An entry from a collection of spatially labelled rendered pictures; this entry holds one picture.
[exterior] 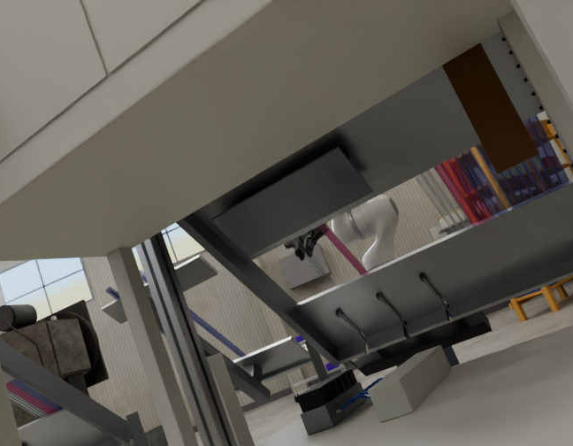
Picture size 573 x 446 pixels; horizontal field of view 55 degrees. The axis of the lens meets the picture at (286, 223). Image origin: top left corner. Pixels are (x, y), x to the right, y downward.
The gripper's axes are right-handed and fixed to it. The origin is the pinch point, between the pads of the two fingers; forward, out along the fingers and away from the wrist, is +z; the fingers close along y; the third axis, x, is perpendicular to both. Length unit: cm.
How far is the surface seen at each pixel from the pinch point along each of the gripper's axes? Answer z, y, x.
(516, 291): 7.9, 39.4, 25.2
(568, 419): 74, 42, -20
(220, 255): 13.9, -10.7, -14.5
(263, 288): 10.4, -9.0, -0.7
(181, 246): -795, -566, 355
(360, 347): 5.8, 0.4, 28.7
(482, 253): 5.9, 36.2, 14.0
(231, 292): -731, -498, 464
